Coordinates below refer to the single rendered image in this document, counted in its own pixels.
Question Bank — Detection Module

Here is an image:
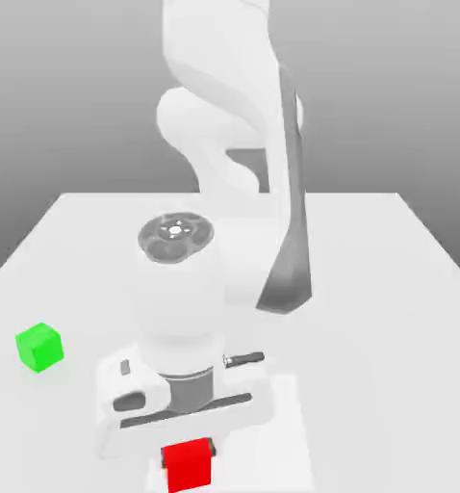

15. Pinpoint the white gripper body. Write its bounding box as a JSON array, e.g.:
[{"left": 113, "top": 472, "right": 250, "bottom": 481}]
[{"left": 95, "top": 378, "right": 279, "bottom": 448}]

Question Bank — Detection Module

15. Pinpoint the small red cube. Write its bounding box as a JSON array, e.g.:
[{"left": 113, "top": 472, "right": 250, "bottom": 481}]
[{"left": 162, "top": 437, "right": 214, "bottom": 493}]

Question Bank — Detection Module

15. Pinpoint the small green cube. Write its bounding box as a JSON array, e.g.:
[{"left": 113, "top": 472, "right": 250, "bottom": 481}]
[{"left": 14, "top": 322, "right": 65, "bottom": 374}]

